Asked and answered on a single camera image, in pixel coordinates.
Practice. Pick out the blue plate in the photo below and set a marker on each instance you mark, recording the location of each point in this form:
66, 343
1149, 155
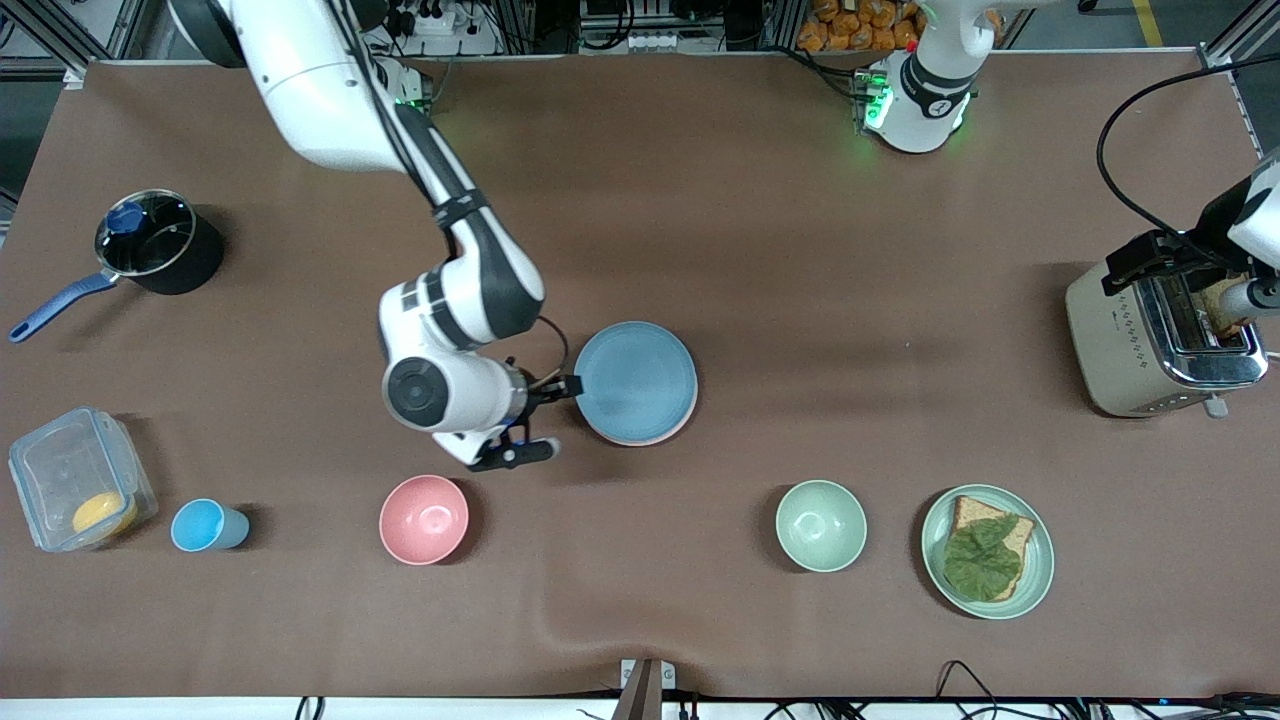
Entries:
635, 380

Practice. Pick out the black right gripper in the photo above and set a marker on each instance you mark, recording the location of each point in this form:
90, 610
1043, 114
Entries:
542, 390

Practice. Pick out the pink bowl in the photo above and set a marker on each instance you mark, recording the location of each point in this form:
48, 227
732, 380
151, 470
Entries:
424, 519

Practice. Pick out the beige and chrome toaster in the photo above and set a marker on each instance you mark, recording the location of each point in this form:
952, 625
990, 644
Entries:
1110, 350

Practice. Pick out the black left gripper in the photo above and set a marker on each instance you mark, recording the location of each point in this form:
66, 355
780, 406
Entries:
1203, 237

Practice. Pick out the bread slice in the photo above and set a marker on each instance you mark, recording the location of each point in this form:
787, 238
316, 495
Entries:
975, 510

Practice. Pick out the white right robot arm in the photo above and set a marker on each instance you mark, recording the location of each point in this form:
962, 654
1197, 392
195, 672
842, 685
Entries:
330, 100

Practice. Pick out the blue cup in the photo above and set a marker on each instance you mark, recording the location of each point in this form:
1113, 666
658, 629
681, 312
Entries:
205, 526

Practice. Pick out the green plate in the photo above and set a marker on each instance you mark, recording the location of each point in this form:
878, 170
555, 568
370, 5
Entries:
1040, 560

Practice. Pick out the pink plate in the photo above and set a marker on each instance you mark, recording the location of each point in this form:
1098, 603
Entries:
636, 443

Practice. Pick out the glass lid with blue knob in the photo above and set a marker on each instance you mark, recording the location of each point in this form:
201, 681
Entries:
150, 240

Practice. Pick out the bag of orange bread rolls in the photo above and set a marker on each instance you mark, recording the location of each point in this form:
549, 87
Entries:
850, 25

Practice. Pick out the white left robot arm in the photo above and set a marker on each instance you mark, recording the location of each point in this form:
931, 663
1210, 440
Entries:
925, 100

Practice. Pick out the toast slice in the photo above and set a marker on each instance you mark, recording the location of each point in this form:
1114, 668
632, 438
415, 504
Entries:
1225, 318

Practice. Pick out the green bowl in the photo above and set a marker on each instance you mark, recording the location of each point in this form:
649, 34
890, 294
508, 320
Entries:
821, 526

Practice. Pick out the yellow round food piece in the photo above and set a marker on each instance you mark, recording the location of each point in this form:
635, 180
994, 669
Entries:
104, 514

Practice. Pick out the white power strip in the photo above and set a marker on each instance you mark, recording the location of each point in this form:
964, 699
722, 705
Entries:
435, 20
658, 42

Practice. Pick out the clear plastic container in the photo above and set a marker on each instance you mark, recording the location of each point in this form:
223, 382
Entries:
60, 470

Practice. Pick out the green lettuce leaf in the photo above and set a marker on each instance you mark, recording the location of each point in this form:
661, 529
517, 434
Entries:
980, 560

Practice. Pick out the metal camera mount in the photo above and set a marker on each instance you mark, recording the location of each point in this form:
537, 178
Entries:
645, 690

